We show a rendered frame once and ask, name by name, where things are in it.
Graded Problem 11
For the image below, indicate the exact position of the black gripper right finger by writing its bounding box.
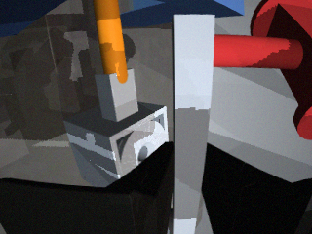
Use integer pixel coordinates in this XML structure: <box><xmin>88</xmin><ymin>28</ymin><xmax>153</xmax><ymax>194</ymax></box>
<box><xmin>202</xmin><ymin>143</ymin><xmax>312</xmax><ymax>234</ymax></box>

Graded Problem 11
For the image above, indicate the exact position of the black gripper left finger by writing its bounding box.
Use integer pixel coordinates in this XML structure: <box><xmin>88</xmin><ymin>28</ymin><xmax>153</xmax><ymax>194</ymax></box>
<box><xmin>0</xmin><ymin>141</ymin><xmax>175</xmax><ymax>234</ymax></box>

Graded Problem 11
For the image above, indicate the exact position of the clear-panelled rack with blue uprights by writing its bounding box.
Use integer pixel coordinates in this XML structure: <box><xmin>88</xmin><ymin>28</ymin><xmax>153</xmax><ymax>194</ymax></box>
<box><xmin>128</xmin><ymin>0</ymin><xmax>163</xmax><ymax>11</ymax></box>

